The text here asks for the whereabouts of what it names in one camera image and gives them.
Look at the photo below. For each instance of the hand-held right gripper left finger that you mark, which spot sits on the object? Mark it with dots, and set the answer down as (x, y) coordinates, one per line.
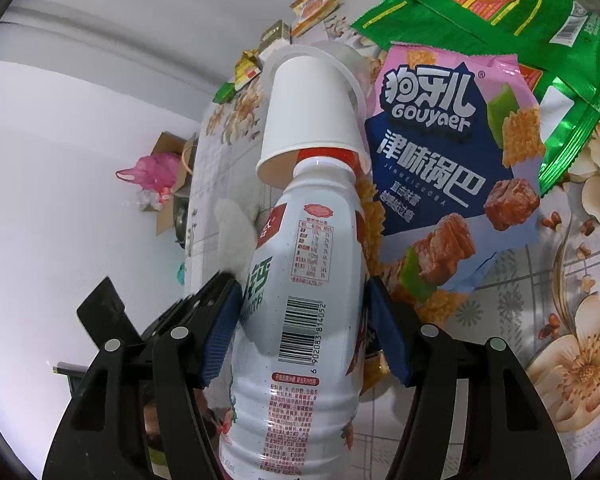
(220, 340)

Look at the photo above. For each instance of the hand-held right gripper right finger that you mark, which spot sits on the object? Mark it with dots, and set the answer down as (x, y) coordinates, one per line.
(387, 335)

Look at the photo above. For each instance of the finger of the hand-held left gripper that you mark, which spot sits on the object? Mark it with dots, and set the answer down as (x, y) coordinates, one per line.
(105, 310)

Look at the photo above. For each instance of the white drink bottle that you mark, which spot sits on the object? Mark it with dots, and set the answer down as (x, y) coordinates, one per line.
(305, 260)

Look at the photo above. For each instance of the pink navy snack bag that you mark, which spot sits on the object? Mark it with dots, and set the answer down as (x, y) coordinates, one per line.
(430, 160)

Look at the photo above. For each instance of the white paper cup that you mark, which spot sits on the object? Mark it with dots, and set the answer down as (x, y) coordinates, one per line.
(310, 110)

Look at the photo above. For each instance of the green plastic bag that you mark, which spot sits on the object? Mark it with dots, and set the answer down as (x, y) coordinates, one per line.
(181, 274)

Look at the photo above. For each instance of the metal pot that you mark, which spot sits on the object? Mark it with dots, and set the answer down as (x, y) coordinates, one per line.
(182, 227)

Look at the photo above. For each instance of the cardboard box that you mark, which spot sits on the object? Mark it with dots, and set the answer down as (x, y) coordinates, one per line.
(162, 210)

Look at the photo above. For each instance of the pink plastic bag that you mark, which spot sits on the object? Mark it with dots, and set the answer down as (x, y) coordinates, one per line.
(150, 175)

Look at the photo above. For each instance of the floral tablecloth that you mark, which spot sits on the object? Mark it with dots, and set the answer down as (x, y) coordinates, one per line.
(530, 285)

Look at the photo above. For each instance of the green leaf-shaped object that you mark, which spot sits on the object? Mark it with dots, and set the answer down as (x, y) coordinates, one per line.
(226, 92)

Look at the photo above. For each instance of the small yellow packet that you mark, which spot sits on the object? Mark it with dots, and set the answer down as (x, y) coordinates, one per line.
(248, 69)

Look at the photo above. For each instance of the white brown packet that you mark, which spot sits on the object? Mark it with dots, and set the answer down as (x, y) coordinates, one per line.
(275, 40)

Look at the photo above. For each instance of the orange sachet packet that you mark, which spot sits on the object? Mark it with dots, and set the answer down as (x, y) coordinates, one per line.
(314, 7)

